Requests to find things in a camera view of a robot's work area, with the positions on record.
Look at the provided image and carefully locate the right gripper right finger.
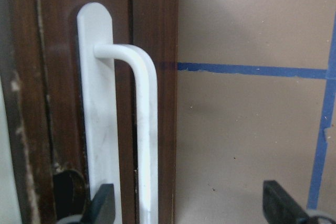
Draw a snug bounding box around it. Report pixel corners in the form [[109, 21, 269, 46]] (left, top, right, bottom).
[[262, 180, 309, 223]]

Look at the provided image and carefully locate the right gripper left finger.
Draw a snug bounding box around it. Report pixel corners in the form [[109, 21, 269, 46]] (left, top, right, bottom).
[[80, 184, 116, 224]]

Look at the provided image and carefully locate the white drawer handle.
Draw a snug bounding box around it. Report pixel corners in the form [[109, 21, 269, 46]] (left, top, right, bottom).
[[76, 2, 159, 224]]

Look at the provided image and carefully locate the dark brown drawer cabinet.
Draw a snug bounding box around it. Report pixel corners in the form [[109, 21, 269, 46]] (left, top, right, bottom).
[[1, 0, 178, 223]]

